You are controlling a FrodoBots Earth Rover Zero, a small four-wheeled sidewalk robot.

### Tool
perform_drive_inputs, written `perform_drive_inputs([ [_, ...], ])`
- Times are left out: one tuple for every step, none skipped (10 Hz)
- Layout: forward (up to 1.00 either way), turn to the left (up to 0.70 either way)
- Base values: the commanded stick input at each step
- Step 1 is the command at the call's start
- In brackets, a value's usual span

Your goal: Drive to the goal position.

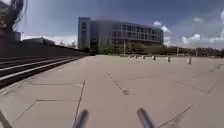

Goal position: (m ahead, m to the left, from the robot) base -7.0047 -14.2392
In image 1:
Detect pale pole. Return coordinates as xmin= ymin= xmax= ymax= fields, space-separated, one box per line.
xmin=122 ymin=39 xmax=127 ymax=57

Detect large glass-fronted building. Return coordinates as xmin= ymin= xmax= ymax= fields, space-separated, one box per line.
xmin=77 ymin=16 xmax=165 ymax=54

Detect pale concrete slab plaza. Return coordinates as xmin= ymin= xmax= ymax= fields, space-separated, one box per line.
xmin=0 ymin=54 xmax=224 ymax=128

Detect row of bollards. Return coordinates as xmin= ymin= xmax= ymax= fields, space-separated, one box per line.
xmin=127 ymin=54 xmax=193 ymax=66

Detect robot's own part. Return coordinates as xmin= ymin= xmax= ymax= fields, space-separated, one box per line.
xmin=71 ymin=109 xmax=90 ymax=128
xmin=136 ymin=107 xmax=156 ymax=128

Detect low flat building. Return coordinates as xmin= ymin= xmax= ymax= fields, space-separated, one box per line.
xmin=21 ymin=37 xmax=56 ymax=46

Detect wide concrete steps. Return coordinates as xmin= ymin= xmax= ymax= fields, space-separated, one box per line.
xmin=0 ymin=55 xmax=84 ymax=90

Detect row of trees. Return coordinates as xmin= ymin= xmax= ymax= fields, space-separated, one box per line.
xmin=98 ymin=42 xmax=224 ymax=58

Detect dark blocky building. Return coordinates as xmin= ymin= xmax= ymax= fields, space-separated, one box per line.
xmin=0 ymin=0 xmax=26 ymax=43

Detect dark low wall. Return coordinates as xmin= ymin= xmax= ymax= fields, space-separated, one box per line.
xmin=0 ymin=40 xmax=90 ymax=58

